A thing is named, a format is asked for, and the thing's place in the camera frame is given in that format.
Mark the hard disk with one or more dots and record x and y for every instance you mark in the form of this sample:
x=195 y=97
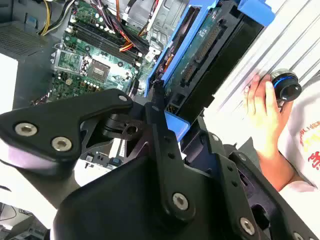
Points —
x=205 y=62

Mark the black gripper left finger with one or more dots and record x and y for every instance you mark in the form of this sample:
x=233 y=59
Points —
x=50 y=120

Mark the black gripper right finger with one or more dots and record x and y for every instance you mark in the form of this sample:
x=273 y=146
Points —
x=232 y=180

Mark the bare person hand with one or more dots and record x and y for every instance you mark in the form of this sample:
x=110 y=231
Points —
x=265 y=112

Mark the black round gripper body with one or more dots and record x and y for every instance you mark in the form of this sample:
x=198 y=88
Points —
x=120 y=200

